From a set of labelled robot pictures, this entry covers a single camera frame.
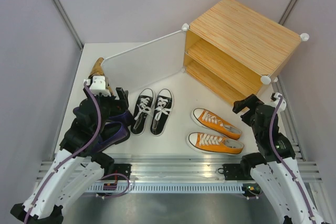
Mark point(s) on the orange canvas sneaker upper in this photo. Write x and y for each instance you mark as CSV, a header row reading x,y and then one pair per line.
x,y
210,120

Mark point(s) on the gold heeled shoe left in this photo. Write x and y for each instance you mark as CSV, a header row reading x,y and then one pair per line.
x,y
97,68

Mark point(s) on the aluminium rail frame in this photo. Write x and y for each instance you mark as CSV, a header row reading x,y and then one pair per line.
x,y
188,170

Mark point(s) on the gold heeled shoe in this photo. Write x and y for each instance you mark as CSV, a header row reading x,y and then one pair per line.
x,y
97,68
111,89

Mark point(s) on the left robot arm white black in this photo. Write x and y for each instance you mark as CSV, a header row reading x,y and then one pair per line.
x,y
100,121

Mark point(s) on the orange canvas sneaker lower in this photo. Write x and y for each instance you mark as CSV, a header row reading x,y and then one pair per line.
x,y
212,144

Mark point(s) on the purple loafer shoe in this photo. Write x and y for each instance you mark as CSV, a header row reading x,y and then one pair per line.
x,y
125,118
113,134

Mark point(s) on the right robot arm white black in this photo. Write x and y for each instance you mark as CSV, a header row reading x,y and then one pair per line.
x,y
274,167

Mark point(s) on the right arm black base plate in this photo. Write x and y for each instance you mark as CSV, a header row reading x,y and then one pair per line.
x,y
232,172

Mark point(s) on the black canvas sneaker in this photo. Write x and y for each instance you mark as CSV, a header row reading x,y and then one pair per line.
x,y
162,109
142,110

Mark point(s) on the white translucent cabinet door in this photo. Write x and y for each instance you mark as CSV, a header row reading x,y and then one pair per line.
x,y
145,64

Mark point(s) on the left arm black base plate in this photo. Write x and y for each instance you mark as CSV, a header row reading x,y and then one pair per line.
x,y
124,169

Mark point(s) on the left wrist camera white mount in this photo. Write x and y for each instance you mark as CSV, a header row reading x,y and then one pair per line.
x,y
98,85

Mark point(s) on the gold heeled shoe right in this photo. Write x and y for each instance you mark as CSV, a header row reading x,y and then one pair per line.
x,y
111,89

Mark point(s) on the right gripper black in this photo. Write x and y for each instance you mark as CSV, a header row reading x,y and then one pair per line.
x,y
250,102

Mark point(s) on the wooden two-shelf shoe cabinet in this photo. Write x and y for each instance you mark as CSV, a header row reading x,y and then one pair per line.
x,y
235,51

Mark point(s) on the white slotted cable duct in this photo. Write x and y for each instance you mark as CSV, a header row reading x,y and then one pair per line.
x,y
170,188

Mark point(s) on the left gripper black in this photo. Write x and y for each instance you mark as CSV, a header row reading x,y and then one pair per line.
x,y
118,104

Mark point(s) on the orange canvas sneaker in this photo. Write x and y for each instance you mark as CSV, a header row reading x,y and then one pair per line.
x,y
212,144
210,120

